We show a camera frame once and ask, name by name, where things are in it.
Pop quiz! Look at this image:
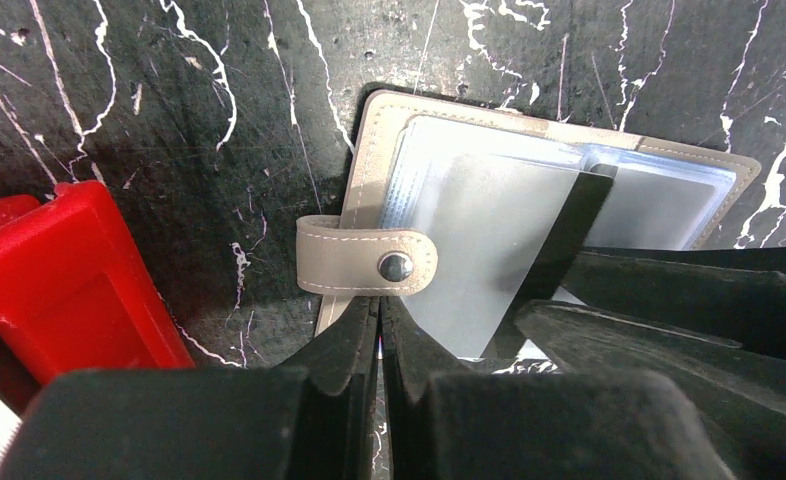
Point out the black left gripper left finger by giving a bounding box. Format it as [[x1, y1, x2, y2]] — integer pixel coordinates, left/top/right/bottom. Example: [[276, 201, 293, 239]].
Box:
[[0, 297, 379, 479]]

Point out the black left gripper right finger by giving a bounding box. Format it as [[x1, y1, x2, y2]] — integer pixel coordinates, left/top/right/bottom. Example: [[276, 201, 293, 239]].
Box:
[[379, 297, 738, 479]]

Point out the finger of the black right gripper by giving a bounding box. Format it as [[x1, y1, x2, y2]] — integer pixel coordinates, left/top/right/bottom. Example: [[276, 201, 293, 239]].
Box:
[[512, 301, 786, 479], [562, 247, 786, 360]]

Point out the black VIP credit card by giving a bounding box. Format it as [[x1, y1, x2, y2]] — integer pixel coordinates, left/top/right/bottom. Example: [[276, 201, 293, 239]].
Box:
[[481, 164, 618, 358]]

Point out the grey leather card holder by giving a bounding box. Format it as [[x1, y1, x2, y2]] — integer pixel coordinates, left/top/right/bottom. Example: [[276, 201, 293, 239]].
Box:
[[296, 90, 761, 357]]

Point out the red plastic bin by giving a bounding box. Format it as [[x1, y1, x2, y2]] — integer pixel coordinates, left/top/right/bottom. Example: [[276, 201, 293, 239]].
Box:
[[0, 180, 193, 413]]

